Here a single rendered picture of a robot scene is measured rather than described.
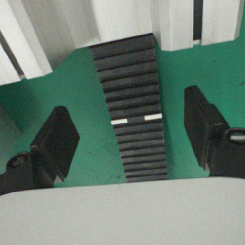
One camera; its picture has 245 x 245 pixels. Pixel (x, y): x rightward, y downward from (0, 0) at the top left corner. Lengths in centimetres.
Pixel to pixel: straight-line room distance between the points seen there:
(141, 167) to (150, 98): 9
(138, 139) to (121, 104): 5
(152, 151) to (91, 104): 8
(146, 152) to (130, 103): 6
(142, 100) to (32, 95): 11
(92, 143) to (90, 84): 8
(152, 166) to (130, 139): 4
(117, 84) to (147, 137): 7
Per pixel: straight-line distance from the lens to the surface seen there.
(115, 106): 17
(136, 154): 20
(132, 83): 16
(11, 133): 23
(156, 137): 18
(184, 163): 25
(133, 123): 17
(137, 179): 22
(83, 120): 19
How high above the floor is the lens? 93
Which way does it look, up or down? 52 degrees down
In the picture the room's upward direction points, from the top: 176 degrees counter-clockwise
